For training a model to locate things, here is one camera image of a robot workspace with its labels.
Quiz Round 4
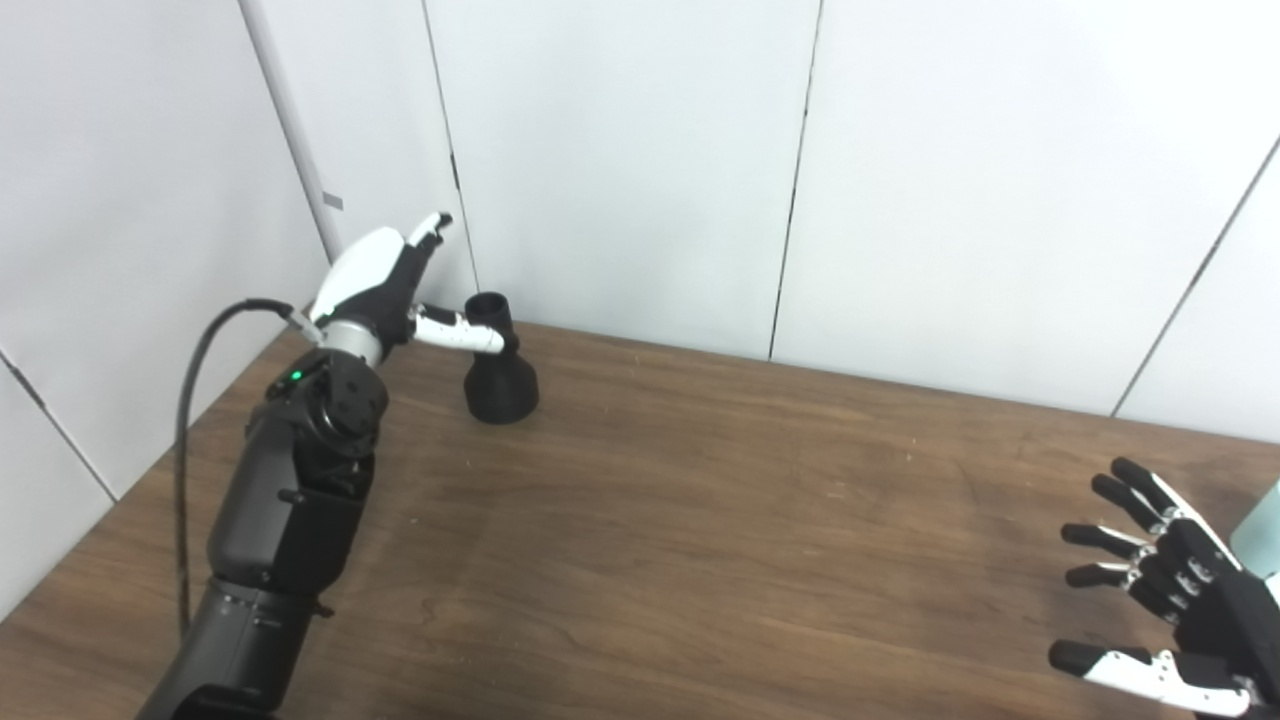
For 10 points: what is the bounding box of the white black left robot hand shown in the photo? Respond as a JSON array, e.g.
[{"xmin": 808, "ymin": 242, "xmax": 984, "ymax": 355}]
[{"xmin": 308, "ymin": 211, "xmax": 509, "ymax": 357}]

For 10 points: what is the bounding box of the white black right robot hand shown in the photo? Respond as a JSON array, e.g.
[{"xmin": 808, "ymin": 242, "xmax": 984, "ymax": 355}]
[{"xmin": 1048, "ymin": 457, "xmax": 1280, "ymax": 719}]

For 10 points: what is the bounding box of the light-blue short hose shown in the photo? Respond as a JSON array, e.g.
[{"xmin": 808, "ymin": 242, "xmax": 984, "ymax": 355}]
[{"xmin": 1230, "ymin": 480, "xmax": 1280, "ymax": 581}]

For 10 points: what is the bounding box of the black funnel-shaped nozzle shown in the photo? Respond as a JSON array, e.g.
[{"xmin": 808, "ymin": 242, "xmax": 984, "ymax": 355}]
[{"xmin": 463, "ymin": 292, "xmax": 540, "ymax": 424}]

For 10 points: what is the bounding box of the white wall corner post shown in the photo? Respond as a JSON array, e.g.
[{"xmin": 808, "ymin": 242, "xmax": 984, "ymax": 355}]
[{"xmin": 238, "ymin": 0, "xmax": 346, "ymax": 266}]

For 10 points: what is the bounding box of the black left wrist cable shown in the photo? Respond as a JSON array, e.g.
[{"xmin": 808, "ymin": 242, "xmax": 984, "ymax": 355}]
[{"xmin": 175, "ymin": 298, "xmax": 323, "ymax": 641}]

